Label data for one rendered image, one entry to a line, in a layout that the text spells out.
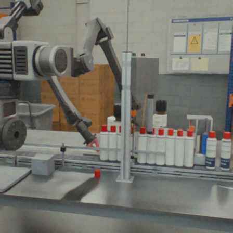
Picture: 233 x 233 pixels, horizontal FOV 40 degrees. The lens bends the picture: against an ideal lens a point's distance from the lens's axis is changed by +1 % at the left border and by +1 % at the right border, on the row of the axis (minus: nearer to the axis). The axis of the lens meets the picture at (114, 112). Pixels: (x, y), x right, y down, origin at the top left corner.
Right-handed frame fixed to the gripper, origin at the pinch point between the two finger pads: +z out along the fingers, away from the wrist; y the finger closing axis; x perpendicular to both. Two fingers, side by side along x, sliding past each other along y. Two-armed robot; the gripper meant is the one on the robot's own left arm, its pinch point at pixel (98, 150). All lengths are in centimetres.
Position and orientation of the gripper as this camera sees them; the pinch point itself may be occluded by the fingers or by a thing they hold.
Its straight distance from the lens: 187.6
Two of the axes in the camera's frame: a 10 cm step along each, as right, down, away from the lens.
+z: 6.0, 8.0, 0.1
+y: 2.0, -1.6, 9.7
